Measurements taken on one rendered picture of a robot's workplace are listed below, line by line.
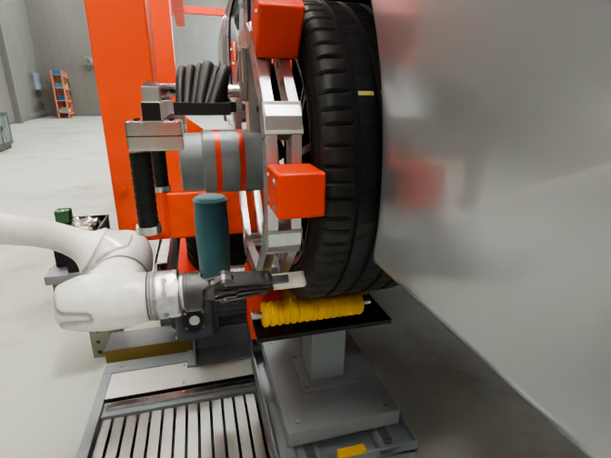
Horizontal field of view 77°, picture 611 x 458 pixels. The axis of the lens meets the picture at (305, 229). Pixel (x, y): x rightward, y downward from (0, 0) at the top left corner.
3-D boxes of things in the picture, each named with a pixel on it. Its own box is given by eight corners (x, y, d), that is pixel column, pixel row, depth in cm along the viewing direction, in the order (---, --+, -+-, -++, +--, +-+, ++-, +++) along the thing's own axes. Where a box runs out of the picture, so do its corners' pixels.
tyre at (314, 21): (428, 345, 79) (485, -34, 56) (318, 364, 73) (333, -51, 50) (326, 233, 139) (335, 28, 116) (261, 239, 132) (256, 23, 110)
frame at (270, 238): (302, 321, 75) (305, 3, 57) (268, 326, 73) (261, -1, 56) (258, 232, 124) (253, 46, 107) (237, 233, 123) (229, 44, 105)
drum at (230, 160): (280, 195, 87) (280, 131, 82) (181, 201, 81) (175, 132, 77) (269, 183, 100) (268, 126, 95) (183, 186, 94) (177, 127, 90)
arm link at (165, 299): (146, 313, 65) (183, 309, 67) (145, 263, 69) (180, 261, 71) (154, 326, 73) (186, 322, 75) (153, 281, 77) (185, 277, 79)
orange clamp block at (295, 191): (309, 203, 68) (325, 217, 59) (265, 204, 66) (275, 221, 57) (310, 163, 65) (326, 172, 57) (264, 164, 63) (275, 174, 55)
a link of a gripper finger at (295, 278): (269, 275, 78) (269, 273, 77) (303, 272, 79) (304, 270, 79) (271, 289, 76) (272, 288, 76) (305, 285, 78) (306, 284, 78)
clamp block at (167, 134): (184, 151, 67) (181, 118, 65) (127, 152, 64) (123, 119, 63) (185, 147, 71) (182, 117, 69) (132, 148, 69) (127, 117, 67)
